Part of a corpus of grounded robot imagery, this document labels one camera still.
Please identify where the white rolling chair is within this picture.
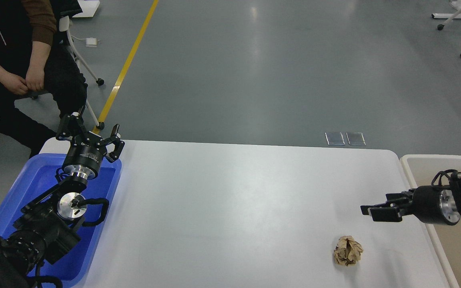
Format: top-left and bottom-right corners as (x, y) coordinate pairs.
(26, 0), (105, 130)

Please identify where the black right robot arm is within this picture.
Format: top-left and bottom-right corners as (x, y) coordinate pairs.
(360, 169), (461, 226)

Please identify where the brown paper ball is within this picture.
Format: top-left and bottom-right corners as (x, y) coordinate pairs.
(333, 236), (364, 267)

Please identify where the white power adapter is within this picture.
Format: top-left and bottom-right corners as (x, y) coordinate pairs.
(85, 38), (98, 47)

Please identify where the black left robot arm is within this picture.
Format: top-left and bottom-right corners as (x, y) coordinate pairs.
(0, 113), (125, 288)

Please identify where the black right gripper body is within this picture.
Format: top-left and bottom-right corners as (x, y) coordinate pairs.
(401, 186), (461, 226)

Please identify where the beige plastic bin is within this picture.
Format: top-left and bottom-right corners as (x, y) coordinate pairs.
(400, 154), (461, 288)

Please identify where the seated person in black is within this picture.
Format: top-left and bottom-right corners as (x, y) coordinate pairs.
(0, 0), (87, 156)

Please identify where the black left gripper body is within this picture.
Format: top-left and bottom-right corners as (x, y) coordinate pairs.
(62, 137), (107, 179)

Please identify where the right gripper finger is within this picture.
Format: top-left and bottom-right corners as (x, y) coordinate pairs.
(361, 193), (412, 214)
(368, 207), (403, 222)

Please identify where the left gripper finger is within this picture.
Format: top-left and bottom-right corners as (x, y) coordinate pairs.
(56, 113), (89, 144)
(97, 124), (125, 163)

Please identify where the blue plastic bin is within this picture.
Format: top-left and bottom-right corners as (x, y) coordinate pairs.
(0, 153), (122, 288)

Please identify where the right floor metal plate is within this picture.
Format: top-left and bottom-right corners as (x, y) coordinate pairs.
(346, 132), (367, 146)

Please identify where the left floor metal plate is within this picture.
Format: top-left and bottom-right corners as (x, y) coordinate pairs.
(325, 132), (345, 146)

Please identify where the floor metal plate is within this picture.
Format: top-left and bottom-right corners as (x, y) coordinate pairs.
(325, 132), (345, 146)
(346, 132), (367, 146)

